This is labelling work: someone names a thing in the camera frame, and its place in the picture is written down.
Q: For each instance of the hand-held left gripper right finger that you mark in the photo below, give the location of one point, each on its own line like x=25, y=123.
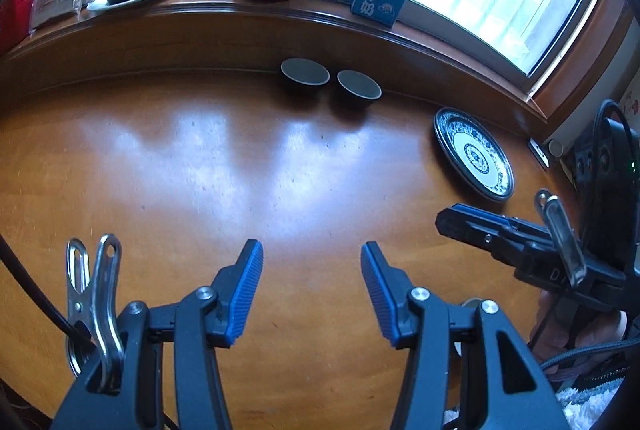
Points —
x=382, y=295

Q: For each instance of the metal clip on right gripper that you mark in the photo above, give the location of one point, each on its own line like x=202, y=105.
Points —
x=562, y=235

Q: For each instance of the person's right hand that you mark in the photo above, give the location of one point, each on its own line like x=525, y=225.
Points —
x=600, y=330

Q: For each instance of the metal clip on left gripper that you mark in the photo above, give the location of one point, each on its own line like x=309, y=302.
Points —
x=100, y=310

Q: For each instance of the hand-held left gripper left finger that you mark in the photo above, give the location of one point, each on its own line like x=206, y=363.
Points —
x=242, y=295

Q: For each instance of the white fluffy cloth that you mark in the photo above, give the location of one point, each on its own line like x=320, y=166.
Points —
x=590, y=405

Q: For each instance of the metal clip on gripper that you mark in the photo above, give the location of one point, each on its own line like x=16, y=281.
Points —
x=562, y=235
x=100, y=310

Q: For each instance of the wooden window sill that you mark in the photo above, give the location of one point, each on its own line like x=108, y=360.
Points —
x=200, y=2

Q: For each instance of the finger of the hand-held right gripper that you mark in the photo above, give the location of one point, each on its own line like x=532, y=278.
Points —
x=487, y=216
x=480, y=235

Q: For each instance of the person's right forearm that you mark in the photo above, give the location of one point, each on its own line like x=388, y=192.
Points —
x=632, y=340

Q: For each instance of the large blue floral plate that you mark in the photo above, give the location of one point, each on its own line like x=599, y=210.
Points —
x=475, y=154

